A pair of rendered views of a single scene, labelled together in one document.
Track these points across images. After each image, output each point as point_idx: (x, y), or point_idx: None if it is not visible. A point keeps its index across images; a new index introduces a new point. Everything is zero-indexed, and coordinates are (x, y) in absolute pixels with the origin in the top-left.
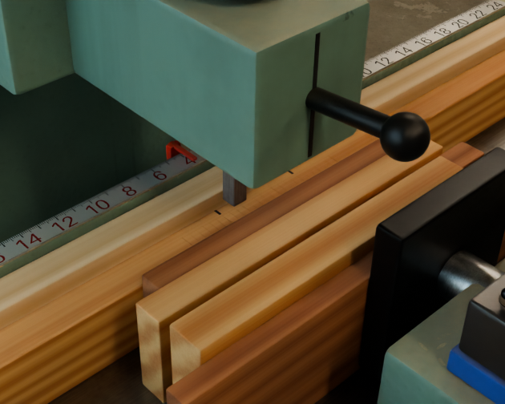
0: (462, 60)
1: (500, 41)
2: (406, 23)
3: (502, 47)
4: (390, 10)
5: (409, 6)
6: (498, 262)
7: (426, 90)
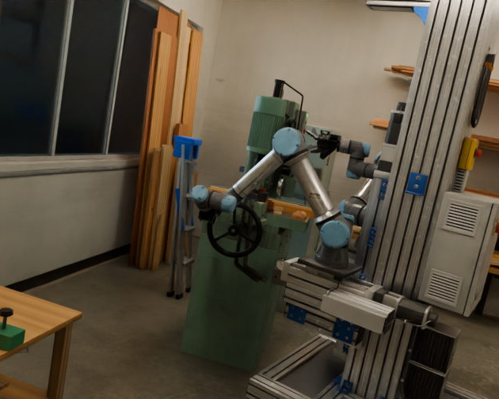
0: (289, 203)
1: (296, 205)
2: (483, 349)
3: (297, 207)
4: (485, 346)
5: (493, 349)
6: (268, 210)
7: (283, 203)
